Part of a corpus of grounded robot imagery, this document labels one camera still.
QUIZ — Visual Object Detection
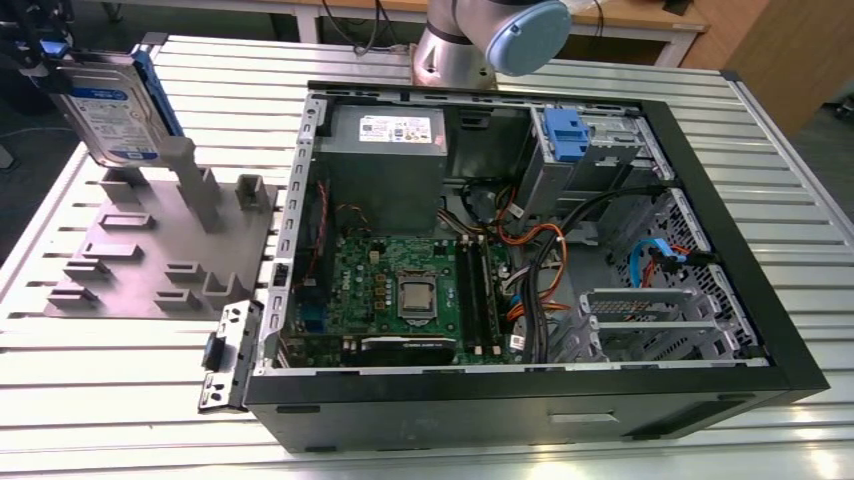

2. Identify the hard disk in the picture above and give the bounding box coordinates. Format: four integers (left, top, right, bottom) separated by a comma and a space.
39, 39, 188, 169

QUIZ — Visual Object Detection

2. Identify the grey metal disk bay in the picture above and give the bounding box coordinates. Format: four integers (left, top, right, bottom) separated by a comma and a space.
577, 287, 769, 364

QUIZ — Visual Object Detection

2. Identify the grey parts rack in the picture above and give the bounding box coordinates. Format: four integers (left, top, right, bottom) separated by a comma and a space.
43, 138, 282, 322

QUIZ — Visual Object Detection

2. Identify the grey power supply unit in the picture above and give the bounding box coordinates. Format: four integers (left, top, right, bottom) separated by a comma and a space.
312, 104, 450, 239

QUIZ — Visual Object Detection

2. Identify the green motherboard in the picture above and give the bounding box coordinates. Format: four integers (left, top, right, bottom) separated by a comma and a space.
286, 234, 519, 366

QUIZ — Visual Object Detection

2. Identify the silver CPU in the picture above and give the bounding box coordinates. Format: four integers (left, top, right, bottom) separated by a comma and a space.
403, 282, 435, 311

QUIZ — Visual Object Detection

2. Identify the CPU socket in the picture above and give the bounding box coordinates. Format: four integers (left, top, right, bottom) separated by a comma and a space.
395, 268, 443, 327

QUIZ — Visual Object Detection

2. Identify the blue drive latch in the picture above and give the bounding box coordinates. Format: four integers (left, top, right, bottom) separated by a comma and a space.
543, 107, 593, 164

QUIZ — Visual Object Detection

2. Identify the grey metal drive cage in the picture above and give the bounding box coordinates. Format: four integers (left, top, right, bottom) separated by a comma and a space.
517, 102, 673, 221

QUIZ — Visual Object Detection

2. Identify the black graphics card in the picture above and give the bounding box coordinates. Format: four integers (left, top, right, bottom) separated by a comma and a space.
283, 333, 461, 369

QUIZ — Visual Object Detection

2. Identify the black RAM slot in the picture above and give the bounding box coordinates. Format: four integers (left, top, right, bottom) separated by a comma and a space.
478, 238, 503, 354
462, 238, 487, 354

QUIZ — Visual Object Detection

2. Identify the black PC case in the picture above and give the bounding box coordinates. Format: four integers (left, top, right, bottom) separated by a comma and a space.
240, 79, 832, 454

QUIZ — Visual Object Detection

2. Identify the thin red black wire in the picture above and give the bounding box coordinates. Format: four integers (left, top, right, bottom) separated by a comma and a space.
310, 177, 332, 289

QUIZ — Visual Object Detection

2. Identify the grey slot retainer bracket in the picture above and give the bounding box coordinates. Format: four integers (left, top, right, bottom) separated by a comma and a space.
198, 298, 266, 414

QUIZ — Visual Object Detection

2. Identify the orange yellow wire bundle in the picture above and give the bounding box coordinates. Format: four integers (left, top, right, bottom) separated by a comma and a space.
497, 222, 575, 321

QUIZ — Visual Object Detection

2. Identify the wooden desk white frame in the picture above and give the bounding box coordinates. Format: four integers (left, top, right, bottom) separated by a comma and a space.
266, 0, 710, 69

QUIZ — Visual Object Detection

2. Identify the thick black cable bundle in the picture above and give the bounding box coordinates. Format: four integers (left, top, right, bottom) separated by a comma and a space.
519, 184, 669, 364

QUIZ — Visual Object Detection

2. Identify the blue data wire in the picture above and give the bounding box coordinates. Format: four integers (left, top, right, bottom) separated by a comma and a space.
626, 238, 689, 291

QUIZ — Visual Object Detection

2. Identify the black plug power wire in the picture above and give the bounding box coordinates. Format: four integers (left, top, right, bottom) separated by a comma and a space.
666, 243, 721, 274

